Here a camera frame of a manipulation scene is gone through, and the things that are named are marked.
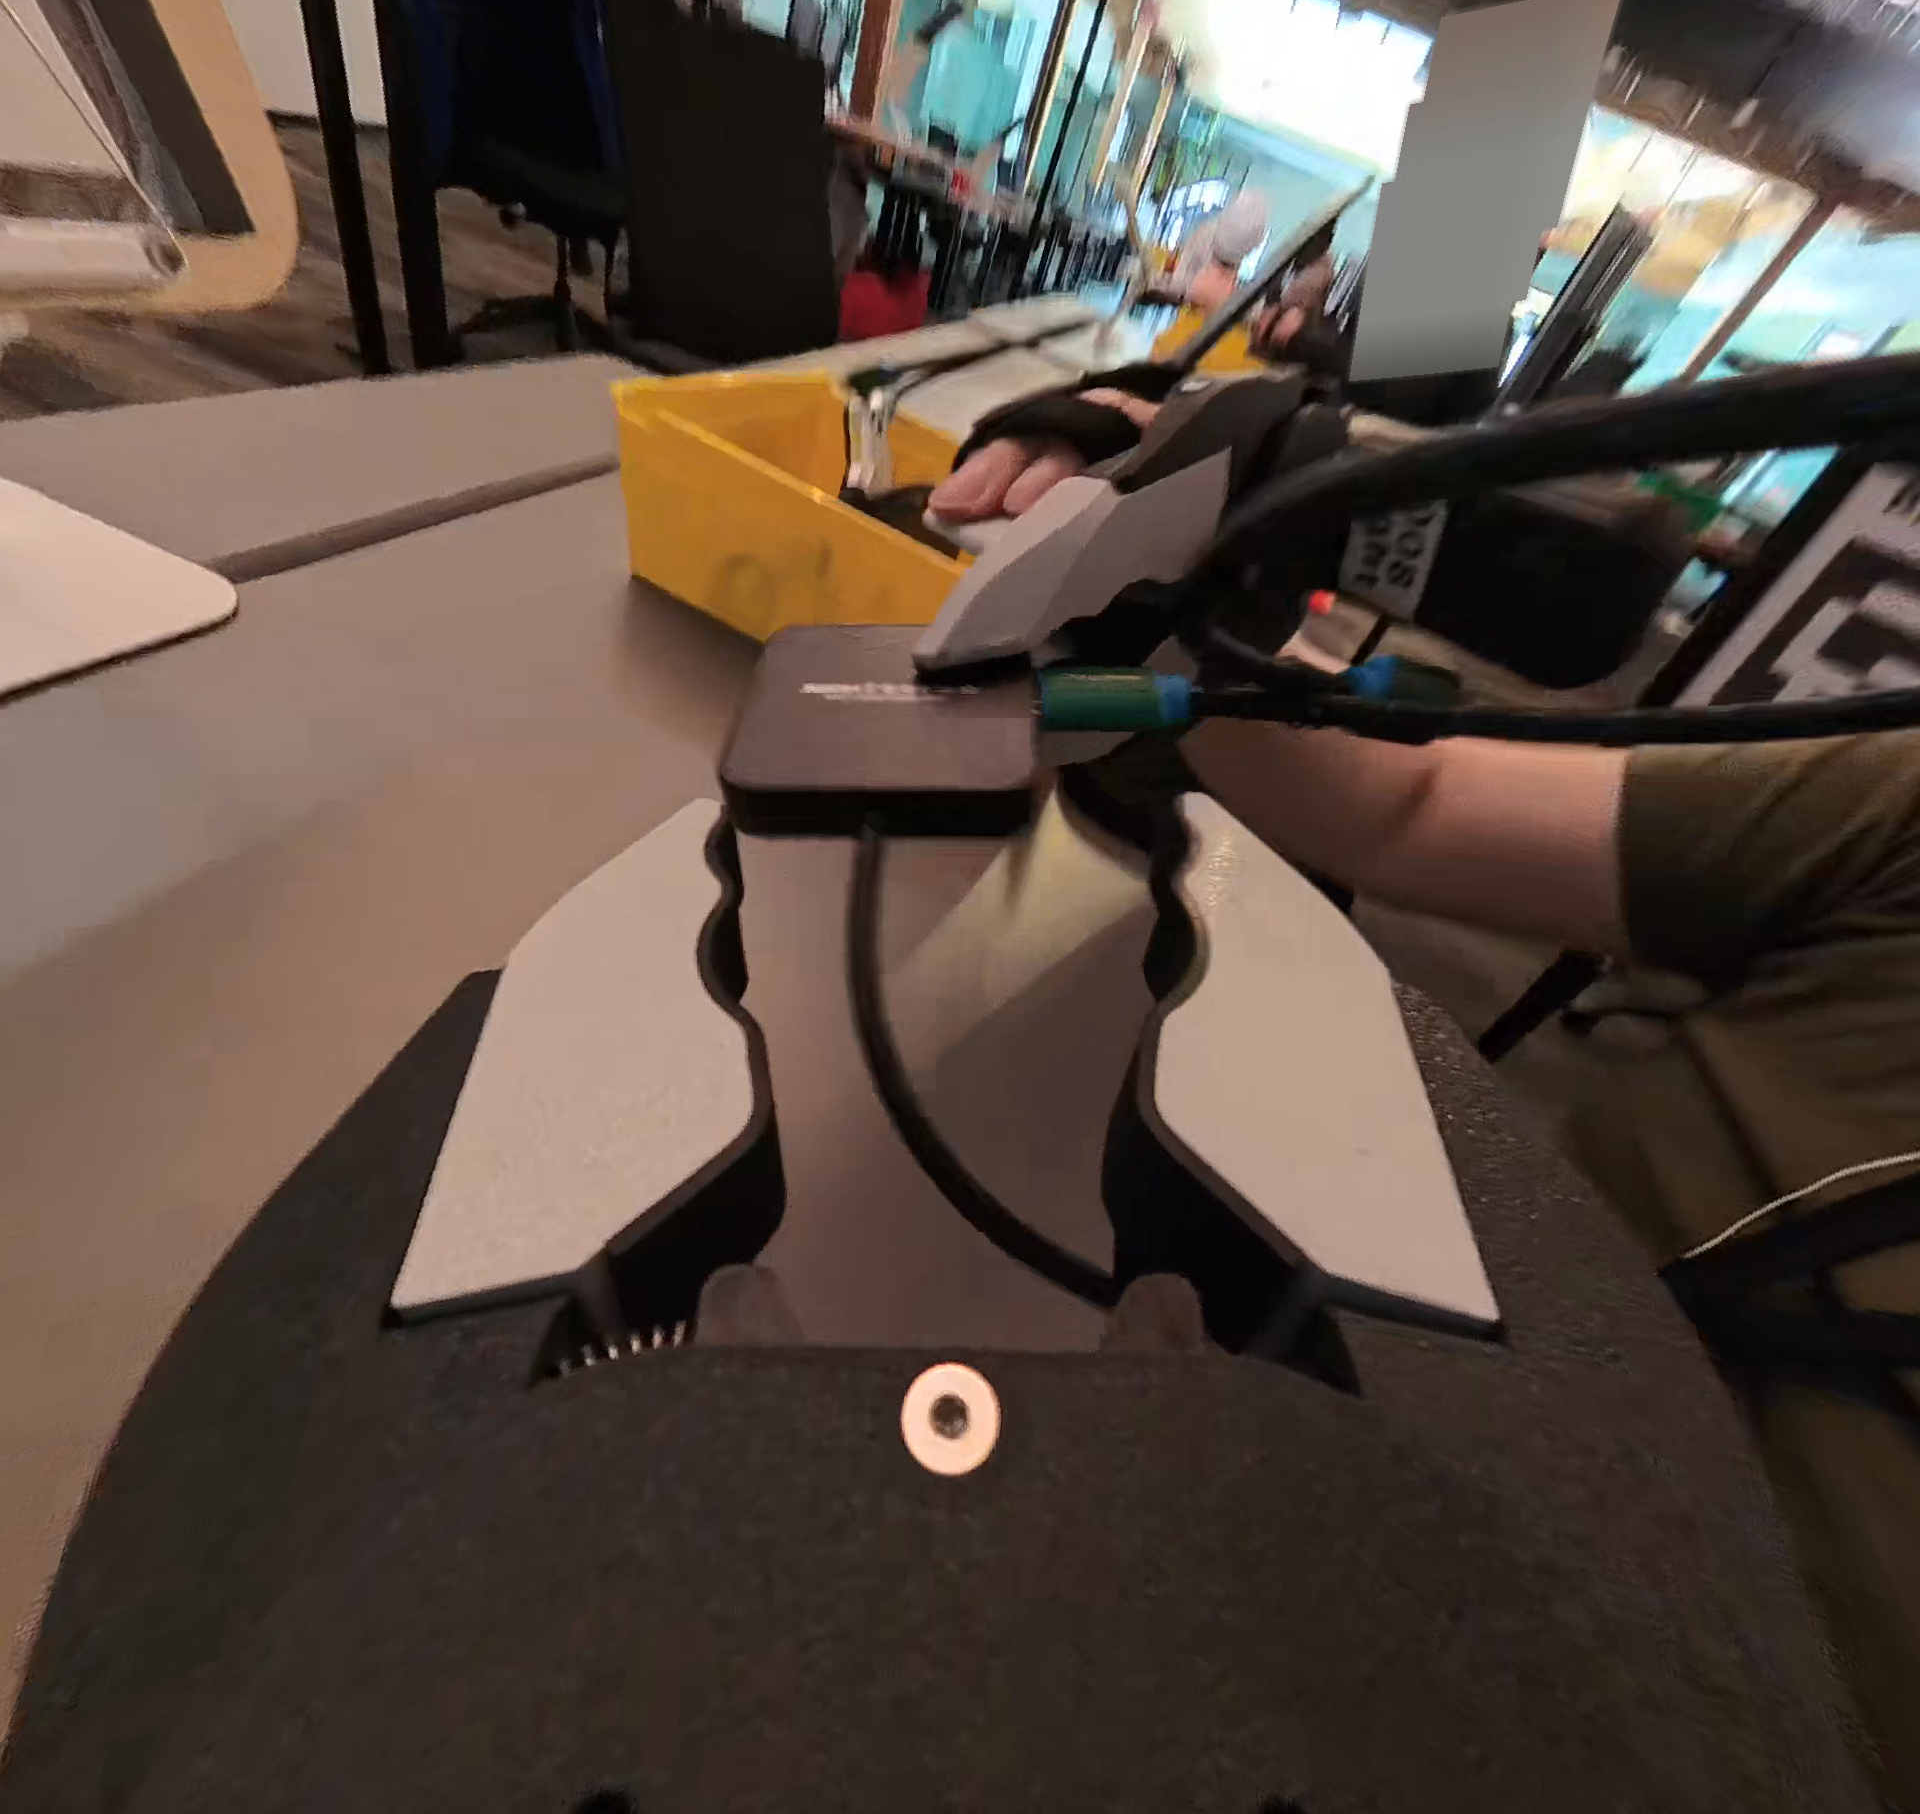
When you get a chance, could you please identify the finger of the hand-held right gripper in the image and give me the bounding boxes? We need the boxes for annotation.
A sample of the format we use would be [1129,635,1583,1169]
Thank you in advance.
[1101,363,1319,494]
[911,449,1239,681]

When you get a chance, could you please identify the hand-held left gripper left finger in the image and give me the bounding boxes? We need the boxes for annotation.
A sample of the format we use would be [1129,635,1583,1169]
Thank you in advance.
[385,799,790,1376]

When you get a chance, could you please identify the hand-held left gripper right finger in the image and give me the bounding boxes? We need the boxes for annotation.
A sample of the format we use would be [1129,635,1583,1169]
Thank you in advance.
[1101,791,1505,1392]

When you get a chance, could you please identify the black braided hdmi cable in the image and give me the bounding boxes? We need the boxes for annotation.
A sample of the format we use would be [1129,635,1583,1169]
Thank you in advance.
[1033,351,1920,755]

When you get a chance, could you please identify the black hdmi adapter hub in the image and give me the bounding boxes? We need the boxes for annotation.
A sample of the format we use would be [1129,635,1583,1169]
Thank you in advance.
[716,624,1122,1311]

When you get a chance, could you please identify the yellow plastic bin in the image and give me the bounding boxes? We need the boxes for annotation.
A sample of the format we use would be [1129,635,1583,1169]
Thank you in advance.
[1146,307,1259,374]
[609,370,979,645]

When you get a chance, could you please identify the person's right forearm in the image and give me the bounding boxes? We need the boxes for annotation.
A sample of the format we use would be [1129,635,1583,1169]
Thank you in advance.
[1182,723,1640,965]

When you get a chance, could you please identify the person's right hand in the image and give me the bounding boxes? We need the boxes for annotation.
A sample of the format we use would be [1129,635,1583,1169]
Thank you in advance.
[924,397,1163,530]

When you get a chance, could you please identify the red plastic bin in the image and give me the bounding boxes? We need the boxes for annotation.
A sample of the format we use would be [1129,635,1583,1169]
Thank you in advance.
[835,267,936,345]

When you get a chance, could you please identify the black partition panel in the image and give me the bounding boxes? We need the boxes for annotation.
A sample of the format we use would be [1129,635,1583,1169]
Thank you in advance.
[599,0,842,364]

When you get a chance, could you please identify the black office chair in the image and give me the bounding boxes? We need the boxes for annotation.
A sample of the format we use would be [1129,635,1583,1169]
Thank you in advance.
[391,0,639,354]

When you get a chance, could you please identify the instruction sign on white stand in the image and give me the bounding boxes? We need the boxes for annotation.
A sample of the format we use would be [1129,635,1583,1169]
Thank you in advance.
[0,0,305,703]

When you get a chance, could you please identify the blue jacket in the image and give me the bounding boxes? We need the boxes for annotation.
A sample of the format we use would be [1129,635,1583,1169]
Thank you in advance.
[395,0,630,188]

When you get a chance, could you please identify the white connector cable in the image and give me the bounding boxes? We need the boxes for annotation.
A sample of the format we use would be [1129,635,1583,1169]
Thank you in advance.
[835,377,905,501]

